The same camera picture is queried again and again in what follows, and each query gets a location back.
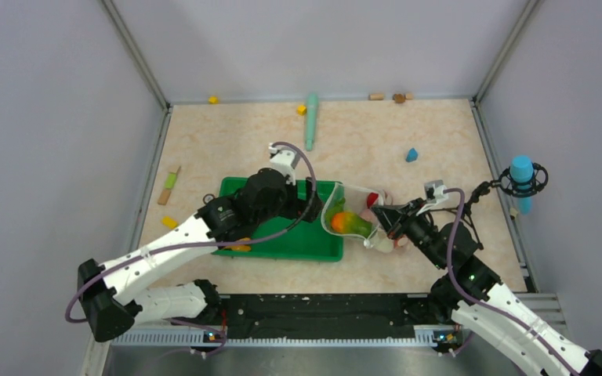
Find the blue microphone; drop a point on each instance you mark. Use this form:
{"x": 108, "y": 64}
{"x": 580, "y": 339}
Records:
{"x": 522, "y": 172}

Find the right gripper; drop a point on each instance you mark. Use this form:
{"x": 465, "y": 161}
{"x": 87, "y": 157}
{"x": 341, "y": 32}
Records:
{"x": 396, "y": 222}

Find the purple white onion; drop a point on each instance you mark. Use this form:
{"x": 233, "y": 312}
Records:
{"x": 368, "y": 215}

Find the wooden green block stick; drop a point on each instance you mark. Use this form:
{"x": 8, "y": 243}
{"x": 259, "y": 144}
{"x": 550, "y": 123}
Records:
{"x": 169, "y": 183}

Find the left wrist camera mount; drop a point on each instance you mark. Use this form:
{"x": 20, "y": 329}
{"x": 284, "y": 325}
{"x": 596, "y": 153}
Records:
{"x": 284, "y": 159}

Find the mint green marker pen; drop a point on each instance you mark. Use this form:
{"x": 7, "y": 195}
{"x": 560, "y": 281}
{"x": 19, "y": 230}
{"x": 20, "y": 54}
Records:
{"x": 312, "y": 103}

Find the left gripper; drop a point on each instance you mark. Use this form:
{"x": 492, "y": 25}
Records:
{"x": 299, "y": 205}

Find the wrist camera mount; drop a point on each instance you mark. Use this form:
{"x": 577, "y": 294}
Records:
{"x": 435, "y": 195}
{"x": 284, "y": 159}

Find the wooden cork cylinder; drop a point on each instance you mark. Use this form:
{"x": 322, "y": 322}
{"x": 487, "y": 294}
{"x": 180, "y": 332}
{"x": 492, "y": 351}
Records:
{"x": 377, "y": 96}

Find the clear dotted zip bag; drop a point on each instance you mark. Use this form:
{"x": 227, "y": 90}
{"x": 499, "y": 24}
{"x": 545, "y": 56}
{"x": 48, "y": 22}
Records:
{"x": 356, "y": 198}

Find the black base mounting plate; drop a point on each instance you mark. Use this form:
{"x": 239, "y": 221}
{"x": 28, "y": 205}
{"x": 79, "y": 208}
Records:
{"x": 323, "y": 316}

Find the blue plastic piece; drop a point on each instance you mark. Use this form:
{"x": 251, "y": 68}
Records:
{"x": 412, "y": 155}

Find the green plastic tray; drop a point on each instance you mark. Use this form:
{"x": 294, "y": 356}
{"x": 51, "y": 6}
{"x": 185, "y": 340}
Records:
{"x": 306, "y": 242}

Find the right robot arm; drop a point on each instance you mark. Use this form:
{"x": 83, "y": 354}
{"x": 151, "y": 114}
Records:
{"x": 474, "y": 296}

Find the yellow lego brick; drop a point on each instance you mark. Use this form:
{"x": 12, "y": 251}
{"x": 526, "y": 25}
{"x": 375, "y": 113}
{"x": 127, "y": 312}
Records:
{"x": 169, "y": 222}

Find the orange green mango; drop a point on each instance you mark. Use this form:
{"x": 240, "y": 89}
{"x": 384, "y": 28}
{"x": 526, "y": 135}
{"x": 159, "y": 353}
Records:
{"x": 349, "y": 223}

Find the red tomato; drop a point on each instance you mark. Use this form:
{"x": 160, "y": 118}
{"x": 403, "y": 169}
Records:
{"x": 372, "y": 199}

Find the brown wooden piece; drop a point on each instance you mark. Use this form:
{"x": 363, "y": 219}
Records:
{"x": 399, "y": 98}

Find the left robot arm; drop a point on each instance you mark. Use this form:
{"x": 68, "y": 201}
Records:
{"x": 117, "y": 295}

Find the yellow cube near pen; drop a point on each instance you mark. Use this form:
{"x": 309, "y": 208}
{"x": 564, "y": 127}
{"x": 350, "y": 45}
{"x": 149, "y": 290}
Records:
{"x": 301, "y": 109}

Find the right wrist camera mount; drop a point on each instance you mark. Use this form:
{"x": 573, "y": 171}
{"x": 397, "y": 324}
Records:
{"x": 435, "y": 195}

